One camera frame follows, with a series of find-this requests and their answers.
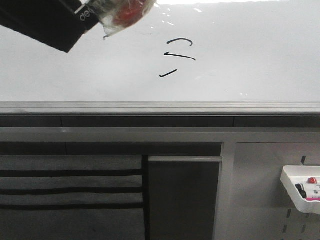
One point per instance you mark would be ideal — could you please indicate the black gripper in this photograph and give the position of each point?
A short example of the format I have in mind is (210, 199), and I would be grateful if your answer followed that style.
(56, 23)

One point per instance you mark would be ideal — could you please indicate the white black-tip whiteboard marker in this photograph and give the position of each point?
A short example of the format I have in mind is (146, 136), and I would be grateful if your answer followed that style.
(114, 15)

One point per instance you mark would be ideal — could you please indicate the grey black-striped fabric organizer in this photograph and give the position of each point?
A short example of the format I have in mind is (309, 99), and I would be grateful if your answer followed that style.
(75, 197)

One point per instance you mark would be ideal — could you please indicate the grey pegboard panel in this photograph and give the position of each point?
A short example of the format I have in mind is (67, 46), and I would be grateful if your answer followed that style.
(258, 206)

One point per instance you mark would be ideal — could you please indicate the white plastic tray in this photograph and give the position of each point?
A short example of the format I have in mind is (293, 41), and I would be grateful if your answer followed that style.
(298, 174)

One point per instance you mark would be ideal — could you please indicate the black-capped marker in tray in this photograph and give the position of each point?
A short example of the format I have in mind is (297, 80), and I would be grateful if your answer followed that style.
(302, 188)

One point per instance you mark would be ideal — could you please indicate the red-capped marker in tray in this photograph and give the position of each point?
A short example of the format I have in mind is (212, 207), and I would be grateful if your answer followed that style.
(313, 180)

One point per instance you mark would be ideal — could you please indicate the pink marker in tray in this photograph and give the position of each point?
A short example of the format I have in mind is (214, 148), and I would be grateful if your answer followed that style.
(313, 195)

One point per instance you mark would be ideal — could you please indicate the white whiteboard with metal frame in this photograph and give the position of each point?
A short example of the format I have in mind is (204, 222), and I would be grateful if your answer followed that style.
(186, 56)

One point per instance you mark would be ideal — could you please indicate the dark grey panel with rail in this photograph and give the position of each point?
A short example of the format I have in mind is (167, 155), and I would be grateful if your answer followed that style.
(183, 196)

